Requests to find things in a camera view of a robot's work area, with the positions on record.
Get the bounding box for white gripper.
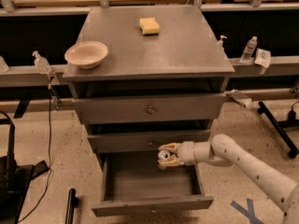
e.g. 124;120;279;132
158;141;196;168

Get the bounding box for redbull can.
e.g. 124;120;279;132
158;150;171;161

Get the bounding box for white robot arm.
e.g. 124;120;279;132
158;134;299;224

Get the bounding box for grey open bottom drawer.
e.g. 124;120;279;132
92;151;213;217

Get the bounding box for grey middle drawer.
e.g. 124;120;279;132
88;130;210;153

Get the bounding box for grey top drawer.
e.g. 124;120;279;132
74;94;227;124

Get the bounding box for grey drawer cabinet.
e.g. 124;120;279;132
63;5;235;161

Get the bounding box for black bar on floor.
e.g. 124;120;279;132
64;189;79;224

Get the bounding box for beige bowl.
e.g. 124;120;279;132
64;41;108;69

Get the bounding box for black floor stand right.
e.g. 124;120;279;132
257;101;299;159

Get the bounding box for yellow sponge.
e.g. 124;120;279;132
139;18;160;35

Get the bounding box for white plastic packet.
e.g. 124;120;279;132
254;49;271;75

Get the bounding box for clear water bottle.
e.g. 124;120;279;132
240;36;257;63

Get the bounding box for clear pump bottle left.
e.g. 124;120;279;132
32;50;51;75

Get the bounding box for black stand base left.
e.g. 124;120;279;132
0;111;50;224

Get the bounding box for black cable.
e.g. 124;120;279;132
17;83;53;224

